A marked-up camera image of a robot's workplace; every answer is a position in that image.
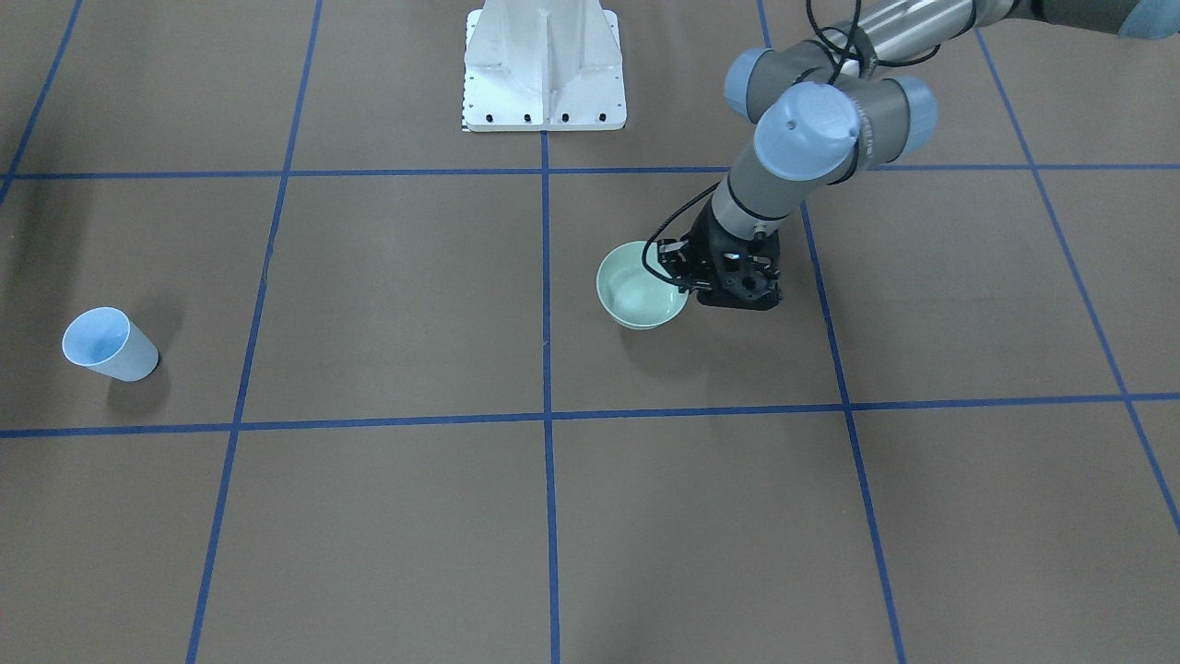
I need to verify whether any mint green bowl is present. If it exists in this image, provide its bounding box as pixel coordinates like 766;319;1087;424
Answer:
595;241;690;331

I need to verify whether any light blue plastic cup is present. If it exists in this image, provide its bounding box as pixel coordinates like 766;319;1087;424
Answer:
63;305;160;382

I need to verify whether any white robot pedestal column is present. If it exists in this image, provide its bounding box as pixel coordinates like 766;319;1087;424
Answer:
461;1;628;132

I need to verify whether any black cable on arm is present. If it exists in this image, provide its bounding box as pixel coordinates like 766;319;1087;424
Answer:
643;0;940;282

